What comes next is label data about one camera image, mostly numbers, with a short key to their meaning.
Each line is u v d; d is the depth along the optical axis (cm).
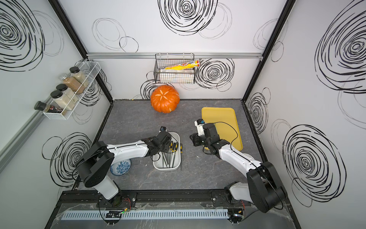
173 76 87
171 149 91
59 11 72
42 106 60
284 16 75
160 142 70
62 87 66
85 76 79
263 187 41
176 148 93
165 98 103
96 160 51
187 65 87
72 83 72
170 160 87
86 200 75
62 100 65
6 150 51
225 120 77
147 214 96
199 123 77
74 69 74
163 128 82
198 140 75
